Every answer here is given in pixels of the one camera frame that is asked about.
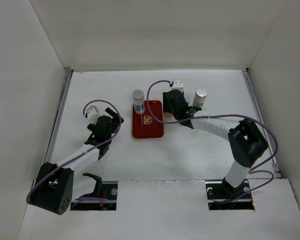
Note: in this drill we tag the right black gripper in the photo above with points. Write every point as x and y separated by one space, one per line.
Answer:
166 108

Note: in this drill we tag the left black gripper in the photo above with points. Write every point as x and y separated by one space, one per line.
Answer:
115 120

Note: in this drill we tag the silver lid blue label jar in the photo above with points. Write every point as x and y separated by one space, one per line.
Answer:
138 101

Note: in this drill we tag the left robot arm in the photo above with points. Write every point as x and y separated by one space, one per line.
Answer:
58 186

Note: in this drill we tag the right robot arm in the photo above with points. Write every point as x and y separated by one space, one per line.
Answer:
247 143

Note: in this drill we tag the tall silver lid spice jar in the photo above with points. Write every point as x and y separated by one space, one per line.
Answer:
199 97

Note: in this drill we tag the yellow lid spice jar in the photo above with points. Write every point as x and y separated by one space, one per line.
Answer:
203 109

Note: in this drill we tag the red rectangular tray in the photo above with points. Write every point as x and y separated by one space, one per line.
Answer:
144 126

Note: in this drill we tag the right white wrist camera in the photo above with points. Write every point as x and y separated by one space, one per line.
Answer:
177 84

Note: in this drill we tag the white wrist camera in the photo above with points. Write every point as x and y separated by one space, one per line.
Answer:
92 114
177 84

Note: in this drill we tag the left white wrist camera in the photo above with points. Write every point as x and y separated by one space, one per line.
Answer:
92 114

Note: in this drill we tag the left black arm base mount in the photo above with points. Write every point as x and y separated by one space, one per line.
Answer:
97 184

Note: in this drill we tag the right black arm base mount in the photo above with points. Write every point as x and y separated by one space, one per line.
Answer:
232 192

